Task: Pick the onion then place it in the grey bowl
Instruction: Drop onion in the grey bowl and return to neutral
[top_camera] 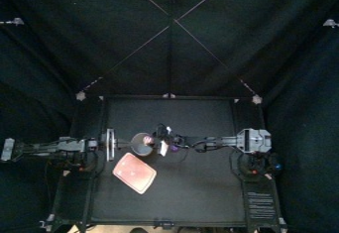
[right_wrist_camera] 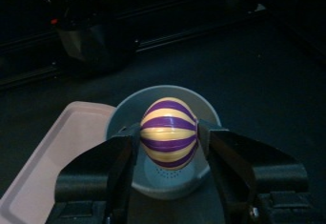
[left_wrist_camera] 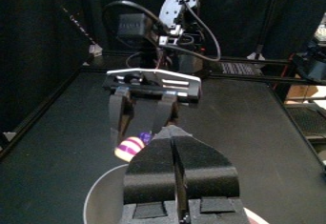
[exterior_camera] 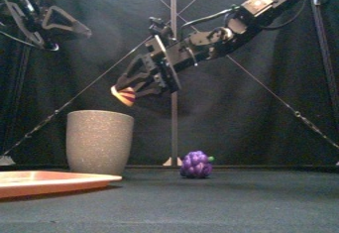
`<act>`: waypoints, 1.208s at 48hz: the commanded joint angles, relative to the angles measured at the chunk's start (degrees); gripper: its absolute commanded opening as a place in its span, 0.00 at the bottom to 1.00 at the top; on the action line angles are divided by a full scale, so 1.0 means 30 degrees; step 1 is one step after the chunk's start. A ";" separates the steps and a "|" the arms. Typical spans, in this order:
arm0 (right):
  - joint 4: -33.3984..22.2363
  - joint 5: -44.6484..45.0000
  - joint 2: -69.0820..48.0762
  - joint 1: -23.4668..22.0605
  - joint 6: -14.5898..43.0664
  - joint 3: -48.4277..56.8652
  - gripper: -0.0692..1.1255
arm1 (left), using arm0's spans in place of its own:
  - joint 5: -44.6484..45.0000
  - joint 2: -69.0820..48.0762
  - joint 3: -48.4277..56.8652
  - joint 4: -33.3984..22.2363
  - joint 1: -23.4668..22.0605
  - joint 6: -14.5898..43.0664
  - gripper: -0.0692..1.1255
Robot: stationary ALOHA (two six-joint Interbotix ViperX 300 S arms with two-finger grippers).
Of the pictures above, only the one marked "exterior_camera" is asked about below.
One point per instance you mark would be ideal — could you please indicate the toy onion half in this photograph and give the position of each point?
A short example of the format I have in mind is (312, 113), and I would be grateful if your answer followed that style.
(125, 97)

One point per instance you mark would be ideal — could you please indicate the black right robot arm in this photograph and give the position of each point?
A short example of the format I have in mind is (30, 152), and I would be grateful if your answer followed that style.
(261, 9)

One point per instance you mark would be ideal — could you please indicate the grey speckled bowl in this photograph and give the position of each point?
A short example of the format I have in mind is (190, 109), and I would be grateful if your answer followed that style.
(100, 141)

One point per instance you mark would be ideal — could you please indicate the purple toy grapes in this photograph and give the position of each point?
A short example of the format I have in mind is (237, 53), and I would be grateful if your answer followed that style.
(197, 166)

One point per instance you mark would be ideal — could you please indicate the black cloth curtain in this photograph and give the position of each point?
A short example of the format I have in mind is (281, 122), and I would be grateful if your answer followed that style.
(265, 134)

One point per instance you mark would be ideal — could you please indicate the red square plate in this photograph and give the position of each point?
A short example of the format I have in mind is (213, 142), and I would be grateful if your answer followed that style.
(49, 180)

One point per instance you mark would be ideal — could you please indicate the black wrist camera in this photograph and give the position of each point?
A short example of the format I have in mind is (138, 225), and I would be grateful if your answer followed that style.
(160, 28)

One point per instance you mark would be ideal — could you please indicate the grey vertical frame pole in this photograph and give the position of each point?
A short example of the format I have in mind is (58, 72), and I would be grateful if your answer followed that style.
(174, 128)

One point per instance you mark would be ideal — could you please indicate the silver pole base bracket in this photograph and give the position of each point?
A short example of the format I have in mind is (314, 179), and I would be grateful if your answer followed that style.
(173, 162)

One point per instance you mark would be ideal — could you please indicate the black metal frame strut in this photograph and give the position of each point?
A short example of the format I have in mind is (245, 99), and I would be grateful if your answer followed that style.
(325, 45)

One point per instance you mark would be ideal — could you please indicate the silver frame corner bracket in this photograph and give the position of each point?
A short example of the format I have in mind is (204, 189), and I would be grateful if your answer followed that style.
(6, 161)
(337, 163)

